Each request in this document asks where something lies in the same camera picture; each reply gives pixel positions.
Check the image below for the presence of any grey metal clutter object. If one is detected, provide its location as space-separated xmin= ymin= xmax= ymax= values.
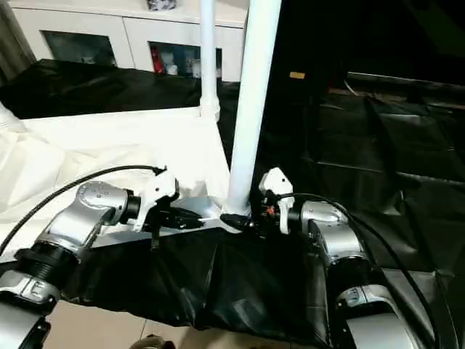
xmin=147 ymin=0 xmax=178 ymax=11

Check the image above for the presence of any grey curtain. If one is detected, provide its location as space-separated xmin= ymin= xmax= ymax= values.
xmin=0 ymin=0 xmax=36 ymax=81

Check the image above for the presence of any glossy black mat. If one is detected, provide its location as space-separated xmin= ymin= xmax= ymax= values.
xmin=0 ymin=58 xmax=465 ymax=347

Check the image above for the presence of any white plastic table leg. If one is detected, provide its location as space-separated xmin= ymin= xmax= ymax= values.
xmin=0 ymin=102 xmax=26 ymax=133
xmin=198 ymin=0 xmax=221 ymax=121
xmin=222 ymin=0 xmax=283 ymax=219

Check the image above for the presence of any white plastic table top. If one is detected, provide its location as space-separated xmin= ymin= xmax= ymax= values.
xmin=0 ymin=104 xmax=244 ymax=252

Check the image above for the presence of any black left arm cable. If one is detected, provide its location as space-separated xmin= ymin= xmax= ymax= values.
xmin=0 ymin=165 xmax=168 ymax=252

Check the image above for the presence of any black left robot foot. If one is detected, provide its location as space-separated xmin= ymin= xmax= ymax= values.
xmin=129 ymin=335 xmax=169 ymax=349

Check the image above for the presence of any white cabinet with glass doors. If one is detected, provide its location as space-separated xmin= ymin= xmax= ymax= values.
xmin=7 ymin=0 xmax=246 ymax=82

